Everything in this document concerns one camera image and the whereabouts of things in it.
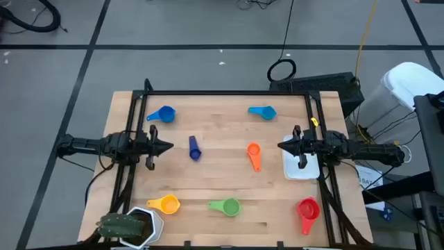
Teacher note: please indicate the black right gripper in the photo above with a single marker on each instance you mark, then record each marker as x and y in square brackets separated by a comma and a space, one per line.
[312, 146]

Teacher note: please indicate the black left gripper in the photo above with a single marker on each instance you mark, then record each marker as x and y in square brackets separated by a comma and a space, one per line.
[145, 146]

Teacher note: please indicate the medium blue measuring cup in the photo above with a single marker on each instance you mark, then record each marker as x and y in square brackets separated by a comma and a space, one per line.
[167, 114]

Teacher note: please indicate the small navy measuring cup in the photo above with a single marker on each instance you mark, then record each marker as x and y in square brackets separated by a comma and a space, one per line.
[195, 153]

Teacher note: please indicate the orange measuring cup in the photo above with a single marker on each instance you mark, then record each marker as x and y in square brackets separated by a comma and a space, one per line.
[254, 150]

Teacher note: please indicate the cyan measuring cup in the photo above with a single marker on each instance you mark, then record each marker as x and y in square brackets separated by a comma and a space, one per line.
[267, 112]

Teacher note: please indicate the yellow measuring cup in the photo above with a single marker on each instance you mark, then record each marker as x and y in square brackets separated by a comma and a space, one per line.
[170, 205]

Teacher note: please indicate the large red measuring cup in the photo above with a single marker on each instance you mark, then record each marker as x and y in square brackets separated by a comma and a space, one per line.
[308, 209]

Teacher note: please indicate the green measuring cup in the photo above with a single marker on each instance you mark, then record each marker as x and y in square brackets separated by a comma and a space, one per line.
[231, 207]

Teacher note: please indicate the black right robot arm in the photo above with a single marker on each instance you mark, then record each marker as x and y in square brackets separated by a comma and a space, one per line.
[364, 149]

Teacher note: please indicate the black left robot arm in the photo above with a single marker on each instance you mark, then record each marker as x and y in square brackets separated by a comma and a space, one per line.
[86, 144]

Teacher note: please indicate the white plastic basket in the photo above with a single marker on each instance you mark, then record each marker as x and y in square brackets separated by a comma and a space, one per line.
[301, 173]

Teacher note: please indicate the small yellow tag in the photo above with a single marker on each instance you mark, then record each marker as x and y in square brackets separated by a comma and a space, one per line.
[314, 122]

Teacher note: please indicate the white hexagonal plant pot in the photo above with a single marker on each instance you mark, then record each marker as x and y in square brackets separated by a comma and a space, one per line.
[156, 222]

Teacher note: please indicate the white printed paper sheet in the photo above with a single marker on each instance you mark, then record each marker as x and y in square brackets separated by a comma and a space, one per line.
[369, 177]

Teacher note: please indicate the green cactus plant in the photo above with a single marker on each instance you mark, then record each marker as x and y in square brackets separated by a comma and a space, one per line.
[119, 225]

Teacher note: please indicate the small blue tag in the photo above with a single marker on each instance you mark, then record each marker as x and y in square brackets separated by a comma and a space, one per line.
[386, 214]

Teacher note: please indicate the white lined trash bin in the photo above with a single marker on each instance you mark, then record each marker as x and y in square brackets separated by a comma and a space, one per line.
[409, 83]

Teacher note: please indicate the black metal table frame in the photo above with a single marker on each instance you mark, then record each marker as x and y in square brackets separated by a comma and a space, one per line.
[225, 93]

